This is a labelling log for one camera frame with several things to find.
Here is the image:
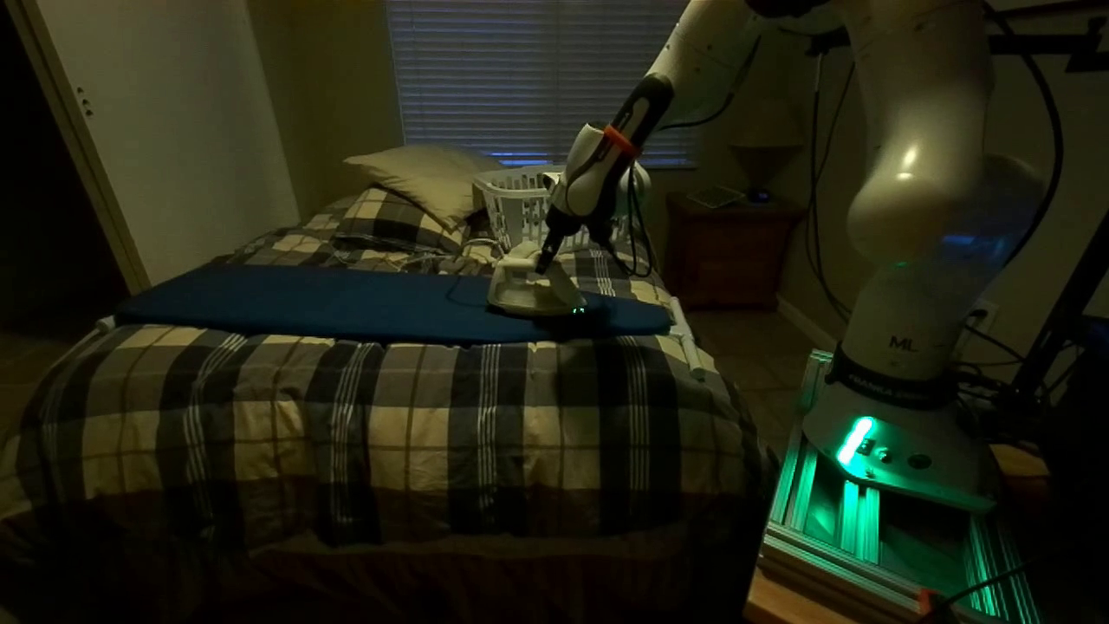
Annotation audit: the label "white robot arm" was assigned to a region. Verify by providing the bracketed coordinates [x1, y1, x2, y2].
[549, 0, 1040, 384]

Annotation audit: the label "beige pillow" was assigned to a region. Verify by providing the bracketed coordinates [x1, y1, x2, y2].
[345, 145, 494, 230]

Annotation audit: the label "plaid bed comforter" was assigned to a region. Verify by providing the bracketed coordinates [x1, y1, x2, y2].
[0, 223, 773, 558]

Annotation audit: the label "blue ironing board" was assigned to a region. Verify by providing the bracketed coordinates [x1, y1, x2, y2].
[115, 267, 673, 345]

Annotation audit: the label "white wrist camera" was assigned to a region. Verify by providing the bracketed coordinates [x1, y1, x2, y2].
[561, 126, 612, 220]

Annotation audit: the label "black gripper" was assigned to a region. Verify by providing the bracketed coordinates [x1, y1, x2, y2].
[535, 167, 620, 273]

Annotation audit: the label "window blinds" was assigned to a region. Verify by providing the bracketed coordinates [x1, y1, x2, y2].
[386, 0, 687, 167]

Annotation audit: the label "wooden nightstand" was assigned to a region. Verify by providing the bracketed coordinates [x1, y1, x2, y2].
[662, 191, 800, 309]

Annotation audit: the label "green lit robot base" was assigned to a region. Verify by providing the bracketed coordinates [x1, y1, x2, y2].
[759, 350, 1042, 624]

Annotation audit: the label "white closet door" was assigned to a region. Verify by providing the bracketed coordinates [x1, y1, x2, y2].
[3, 0, 298, 293]

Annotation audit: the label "plaid pillow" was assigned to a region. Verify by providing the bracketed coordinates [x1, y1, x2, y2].
[305, 186, 467, 258]

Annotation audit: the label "white laundry basket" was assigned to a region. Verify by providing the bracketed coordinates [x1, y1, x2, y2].
[472, 170, 551, 250]

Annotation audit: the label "white steam iron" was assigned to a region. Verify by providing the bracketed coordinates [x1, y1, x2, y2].
[489, 243, 587, 318]

